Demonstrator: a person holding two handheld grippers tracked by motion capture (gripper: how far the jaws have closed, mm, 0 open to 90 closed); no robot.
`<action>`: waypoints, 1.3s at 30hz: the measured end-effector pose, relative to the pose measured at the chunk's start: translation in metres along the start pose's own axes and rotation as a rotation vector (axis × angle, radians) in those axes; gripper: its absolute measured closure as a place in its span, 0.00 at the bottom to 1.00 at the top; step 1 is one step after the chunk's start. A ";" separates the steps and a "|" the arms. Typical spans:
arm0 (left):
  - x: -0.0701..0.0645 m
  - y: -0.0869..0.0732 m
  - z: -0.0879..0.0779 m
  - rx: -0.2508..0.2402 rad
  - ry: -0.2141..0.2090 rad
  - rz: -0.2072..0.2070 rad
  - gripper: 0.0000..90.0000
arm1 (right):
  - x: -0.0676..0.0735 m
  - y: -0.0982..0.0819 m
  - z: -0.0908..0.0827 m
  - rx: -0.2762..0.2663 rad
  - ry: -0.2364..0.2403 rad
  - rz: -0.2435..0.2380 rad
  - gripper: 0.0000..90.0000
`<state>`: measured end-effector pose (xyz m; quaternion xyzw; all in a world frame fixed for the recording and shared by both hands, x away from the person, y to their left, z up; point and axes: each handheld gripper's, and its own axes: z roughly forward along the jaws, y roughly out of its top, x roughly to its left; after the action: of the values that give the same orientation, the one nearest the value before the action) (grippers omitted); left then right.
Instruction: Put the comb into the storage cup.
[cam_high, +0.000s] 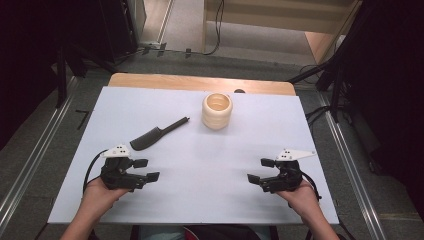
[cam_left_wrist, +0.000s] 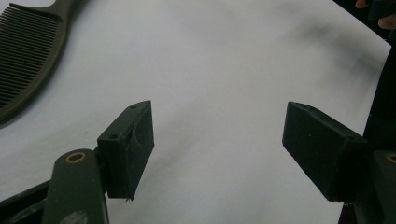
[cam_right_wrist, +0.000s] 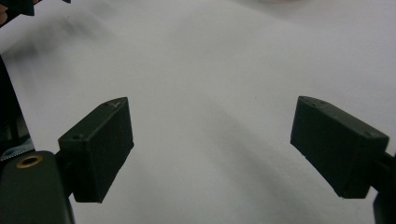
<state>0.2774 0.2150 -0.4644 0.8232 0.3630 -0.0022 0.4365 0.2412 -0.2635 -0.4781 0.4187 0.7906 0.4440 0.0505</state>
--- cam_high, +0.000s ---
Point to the light wooden shelf unit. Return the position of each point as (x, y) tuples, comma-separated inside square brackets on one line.
[(266, 20)]

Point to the dark round table grommet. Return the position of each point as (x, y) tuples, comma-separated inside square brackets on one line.
[(239, 90)]

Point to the black cabinet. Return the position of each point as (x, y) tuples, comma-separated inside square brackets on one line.
[(116, 30)]

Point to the person's clothing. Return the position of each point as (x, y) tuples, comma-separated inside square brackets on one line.
[(206, 232)]

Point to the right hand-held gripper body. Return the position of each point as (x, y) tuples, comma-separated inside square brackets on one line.
[(286, 178)]

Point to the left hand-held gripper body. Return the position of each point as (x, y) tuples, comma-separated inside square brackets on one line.
[(116, 173)]

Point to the person's right hand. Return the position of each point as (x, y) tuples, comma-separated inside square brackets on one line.
[(303, 200)]

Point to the wooden table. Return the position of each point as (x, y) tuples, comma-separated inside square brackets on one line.
[(173, 81)]

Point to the person's left hand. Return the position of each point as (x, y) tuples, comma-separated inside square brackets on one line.
[(98, 196)]

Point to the white board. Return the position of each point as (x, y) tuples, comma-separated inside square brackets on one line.
[(200, 173)]

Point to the black metal stand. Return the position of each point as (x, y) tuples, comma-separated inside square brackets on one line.
[(335, 90), (61, 76)]

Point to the metal floor rail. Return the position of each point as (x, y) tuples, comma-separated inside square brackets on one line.
[(353, 166), (33, 150)]

